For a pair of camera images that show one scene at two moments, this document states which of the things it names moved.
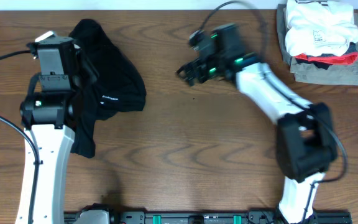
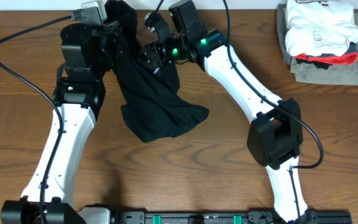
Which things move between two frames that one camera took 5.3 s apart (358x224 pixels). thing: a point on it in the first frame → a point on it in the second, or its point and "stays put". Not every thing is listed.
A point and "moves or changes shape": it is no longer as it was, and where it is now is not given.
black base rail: (214, 218) stays put
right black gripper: (196, 64) → (152, 50)
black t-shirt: (119, 88) moves or changes shape
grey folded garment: (307, 72) stays put
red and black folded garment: (325, 61) stays put
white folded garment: (317, 27) stays put
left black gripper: (76, 61) → (110, 31)
